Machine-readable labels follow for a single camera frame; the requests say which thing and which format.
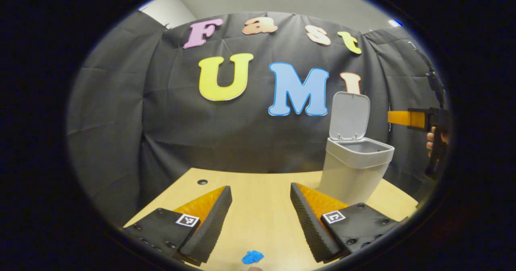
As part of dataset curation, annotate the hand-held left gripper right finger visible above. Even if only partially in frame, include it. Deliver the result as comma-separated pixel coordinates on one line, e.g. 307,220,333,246
290,182,408,263

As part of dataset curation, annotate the wooden desktop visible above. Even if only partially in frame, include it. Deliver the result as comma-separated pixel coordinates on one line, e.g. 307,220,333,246
123,167,420,271

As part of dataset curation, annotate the black backdrop cloth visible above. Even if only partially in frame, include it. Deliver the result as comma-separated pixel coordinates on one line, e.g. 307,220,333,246
67,11,448,227

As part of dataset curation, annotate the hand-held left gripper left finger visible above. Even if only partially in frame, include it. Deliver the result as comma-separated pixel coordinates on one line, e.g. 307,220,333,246
121,186,233,267

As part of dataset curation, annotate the white desktop garbage bin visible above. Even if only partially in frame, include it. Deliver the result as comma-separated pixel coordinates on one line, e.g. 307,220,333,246
318,92,395,206

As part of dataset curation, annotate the blue paper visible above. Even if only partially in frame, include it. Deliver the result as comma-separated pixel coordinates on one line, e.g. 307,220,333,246
241,250,265,265

